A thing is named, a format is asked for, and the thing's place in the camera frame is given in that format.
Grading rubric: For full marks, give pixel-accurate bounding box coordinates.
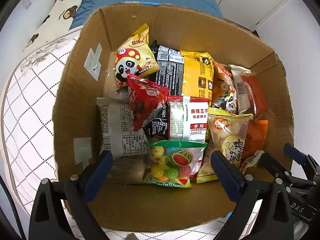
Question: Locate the yellow jelly cup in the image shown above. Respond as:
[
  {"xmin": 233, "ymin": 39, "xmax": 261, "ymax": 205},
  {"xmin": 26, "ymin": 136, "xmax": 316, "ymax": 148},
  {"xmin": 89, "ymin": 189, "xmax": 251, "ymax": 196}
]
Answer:
[{"xmin": 239, "ymin": 150, "xmax": 265, "ymax": 175}]

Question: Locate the yellow egg snack bag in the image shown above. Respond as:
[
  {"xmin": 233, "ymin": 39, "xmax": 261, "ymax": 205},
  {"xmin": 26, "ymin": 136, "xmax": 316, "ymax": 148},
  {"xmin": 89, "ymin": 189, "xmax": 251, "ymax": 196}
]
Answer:
[{"xmin": 196, "ymin": 107, "xmax": 254, "ymax": 184}]

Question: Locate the white grey snack packet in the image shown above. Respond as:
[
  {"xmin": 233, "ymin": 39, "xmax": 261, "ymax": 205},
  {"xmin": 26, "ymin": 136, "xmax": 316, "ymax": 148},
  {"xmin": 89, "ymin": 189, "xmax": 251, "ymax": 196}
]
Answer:
[{"xmin": 97, "ymin": 98, "xmax": 148, "ymax": 159}]

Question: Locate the green fruit candy bag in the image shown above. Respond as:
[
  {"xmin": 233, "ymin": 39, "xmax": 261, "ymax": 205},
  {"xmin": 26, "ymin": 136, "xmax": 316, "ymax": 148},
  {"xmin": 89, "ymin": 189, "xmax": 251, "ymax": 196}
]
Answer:
[{"xmin": 144, "ymin": 140, "xmax": 207, "ymax": 189}]

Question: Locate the red white spicy snack packet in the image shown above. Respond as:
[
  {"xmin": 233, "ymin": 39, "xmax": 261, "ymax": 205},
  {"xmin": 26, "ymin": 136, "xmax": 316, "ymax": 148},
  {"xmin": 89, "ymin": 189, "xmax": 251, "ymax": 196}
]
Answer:
[{"xmin": 167, "ymin": 96, "xmax": 209, "ymax": 142}]

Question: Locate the red chocolate snack bag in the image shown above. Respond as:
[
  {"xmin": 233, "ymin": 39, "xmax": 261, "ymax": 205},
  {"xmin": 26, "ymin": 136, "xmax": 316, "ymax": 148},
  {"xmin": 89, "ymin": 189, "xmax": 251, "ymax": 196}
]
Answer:
[{"xmin": 127, "ymin": 74, "xmax": 169, "ymax": 131}]

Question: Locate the white beige wrapped cake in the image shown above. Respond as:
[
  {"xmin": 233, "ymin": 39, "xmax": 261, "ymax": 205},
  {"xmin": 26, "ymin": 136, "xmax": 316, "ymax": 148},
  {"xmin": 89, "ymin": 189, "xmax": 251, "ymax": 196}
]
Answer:
[{"xmin": 230, "ymin": 64, "xmax": 251, "ymax": 114}]

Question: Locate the orange panda snack bag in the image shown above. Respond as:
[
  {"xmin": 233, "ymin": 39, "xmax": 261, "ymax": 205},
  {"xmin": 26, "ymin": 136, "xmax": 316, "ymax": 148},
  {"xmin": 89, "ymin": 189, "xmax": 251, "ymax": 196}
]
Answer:
[{"xmin": 212, "ymin": 61, "xmax": 238, "ymax": 114}]

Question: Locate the yellow black noodle pack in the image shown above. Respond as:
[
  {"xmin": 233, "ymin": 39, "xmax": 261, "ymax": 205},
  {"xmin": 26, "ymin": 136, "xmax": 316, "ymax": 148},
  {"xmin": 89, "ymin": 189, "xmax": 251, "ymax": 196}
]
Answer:
[{"xmin": 150, "ymin": 41, "xmax": 214, "ymax": 100}]

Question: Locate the yellow panda snack bag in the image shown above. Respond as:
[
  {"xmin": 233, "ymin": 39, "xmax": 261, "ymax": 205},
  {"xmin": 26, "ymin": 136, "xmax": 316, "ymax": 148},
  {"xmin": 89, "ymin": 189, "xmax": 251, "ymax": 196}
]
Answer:
[{"xmin": 114, "ymin": 23, "xmax": 159, "ymax": 88}]

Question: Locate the white door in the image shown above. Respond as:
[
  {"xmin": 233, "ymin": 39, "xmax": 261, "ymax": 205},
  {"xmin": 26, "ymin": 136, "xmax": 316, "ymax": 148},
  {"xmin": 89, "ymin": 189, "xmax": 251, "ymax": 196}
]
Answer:
[{"xmin": 216, "ymin": 0, "xmax": 287, "ymax": 31}]

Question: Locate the bear print bolster pillow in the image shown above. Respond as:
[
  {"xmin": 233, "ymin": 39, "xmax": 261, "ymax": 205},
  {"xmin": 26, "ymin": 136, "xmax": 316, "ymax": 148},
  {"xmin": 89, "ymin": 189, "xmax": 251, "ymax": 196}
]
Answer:
[{"xmin": 24, "ymin": 0, "xmax": 82, "ymax": 53}]

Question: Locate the black cable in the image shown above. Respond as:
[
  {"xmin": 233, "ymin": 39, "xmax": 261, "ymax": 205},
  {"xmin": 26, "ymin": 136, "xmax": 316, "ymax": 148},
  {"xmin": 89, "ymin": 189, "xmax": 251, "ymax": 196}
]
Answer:
[{"xmin": 0, "ymin": 175, "xmax": 26, "ymax": 240}]

